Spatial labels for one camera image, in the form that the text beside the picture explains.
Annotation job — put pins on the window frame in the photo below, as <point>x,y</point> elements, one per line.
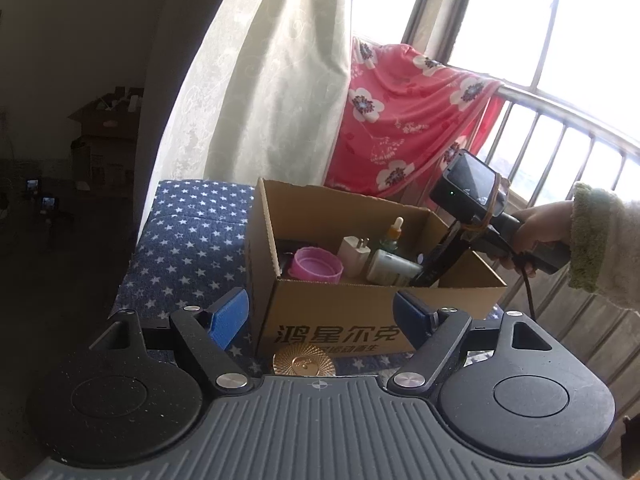
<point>430,15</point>

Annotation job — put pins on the brown cardboard box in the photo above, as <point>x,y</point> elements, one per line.
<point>350,310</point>

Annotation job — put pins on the pink plastic lid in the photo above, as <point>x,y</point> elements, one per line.
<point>315,265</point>

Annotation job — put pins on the white curtain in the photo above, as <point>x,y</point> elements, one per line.
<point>260,85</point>

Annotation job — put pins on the person's right hand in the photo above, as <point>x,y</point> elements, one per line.
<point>545,225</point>

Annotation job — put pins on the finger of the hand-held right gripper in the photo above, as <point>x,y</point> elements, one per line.
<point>440,265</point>

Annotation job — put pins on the blue star blanket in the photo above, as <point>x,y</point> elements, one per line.
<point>190,240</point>

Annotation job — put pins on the white charger plug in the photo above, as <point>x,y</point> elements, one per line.
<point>352,257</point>

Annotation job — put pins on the red floral cloth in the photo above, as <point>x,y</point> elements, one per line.
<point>400,125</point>

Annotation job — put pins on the open cardboard box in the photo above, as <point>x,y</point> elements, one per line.
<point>107,115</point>

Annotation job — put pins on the person's right forearm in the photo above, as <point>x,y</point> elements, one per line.
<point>610,250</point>

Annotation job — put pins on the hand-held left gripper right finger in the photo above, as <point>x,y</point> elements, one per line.
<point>412,317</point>

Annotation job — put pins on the black jar gold lid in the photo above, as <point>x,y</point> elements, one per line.
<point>303,362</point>

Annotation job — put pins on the printed cardboard box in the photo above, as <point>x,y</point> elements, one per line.
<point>102,160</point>

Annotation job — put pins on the metal railing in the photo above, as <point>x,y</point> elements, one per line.
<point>575,119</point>

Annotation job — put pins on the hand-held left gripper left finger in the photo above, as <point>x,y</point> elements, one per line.
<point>227,317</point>

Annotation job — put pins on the green dropper bottle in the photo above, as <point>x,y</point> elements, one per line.
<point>393,240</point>

